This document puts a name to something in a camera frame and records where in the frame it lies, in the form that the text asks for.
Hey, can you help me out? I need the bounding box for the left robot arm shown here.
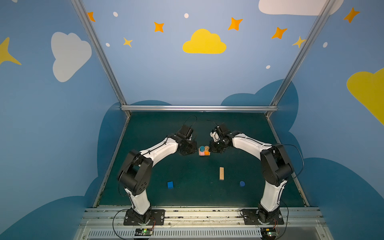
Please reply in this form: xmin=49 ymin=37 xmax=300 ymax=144
xmin=117 ymin=125 xmax=198 ymax=225

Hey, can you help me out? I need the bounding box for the natural wood block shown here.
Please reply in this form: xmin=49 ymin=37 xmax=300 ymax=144
xmin=219 ymin=167 xmax=225 ymax=181

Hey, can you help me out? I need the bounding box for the blue wood cube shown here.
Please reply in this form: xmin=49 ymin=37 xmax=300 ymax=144
xmin=167 ymin=181 xmax=174 ymax=189

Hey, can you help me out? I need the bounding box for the aluminium front rail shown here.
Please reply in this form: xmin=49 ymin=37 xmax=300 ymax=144
xmin=74 ymin=207 xmax=333 ymax=240

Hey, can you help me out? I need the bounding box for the controller board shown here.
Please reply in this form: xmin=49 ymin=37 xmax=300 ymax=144
xmin=134 ymin=228 xmax=154 ymax=237
xmin=260 ymin=228 xmax=278 ymax=240

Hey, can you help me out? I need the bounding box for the aluminium frame post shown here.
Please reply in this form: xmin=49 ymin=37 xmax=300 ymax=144
xmin=266 ymin=0 xmax=337 ymax=119
xmin=71 ymin=0 xmax=127 ymax=107

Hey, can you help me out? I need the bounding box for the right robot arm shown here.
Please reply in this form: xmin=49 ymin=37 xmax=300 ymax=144
xmin=210 ymin=124 xmax=294 ymax=225

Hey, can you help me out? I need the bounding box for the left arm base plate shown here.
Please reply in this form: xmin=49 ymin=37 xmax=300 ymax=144
xmin=123 ymin=209 xmax=165 ymax=226

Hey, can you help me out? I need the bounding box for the aluminium right frame post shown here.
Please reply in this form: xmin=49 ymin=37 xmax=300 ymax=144
xmin=266 ymin=0 xmax=337 ymax=119

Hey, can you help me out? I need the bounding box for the aluminium left frame post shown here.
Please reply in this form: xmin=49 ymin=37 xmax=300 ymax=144
xmin=71 ymin=0 xmax=127 ymax=107

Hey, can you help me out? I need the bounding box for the left controller board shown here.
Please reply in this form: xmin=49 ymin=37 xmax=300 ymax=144
xmin=134 ymin=228 xmax=154 ymax=237

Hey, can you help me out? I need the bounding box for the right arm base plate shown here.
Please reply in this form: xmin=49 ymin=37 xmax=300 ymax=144
xmin=241 ymin=209 xmax=285 ymax=225

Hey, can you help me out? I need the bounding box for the right controller board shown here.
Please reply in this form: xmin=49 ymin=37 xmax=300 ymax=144
xmin=260 ymin=228 xmax=278 ymax=240

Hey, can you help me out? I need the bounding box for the aluminium rear frame bar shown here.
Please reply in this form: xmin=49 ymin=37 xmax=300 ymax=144
xmin=121 ymin=105 xmax=278 ymax=112

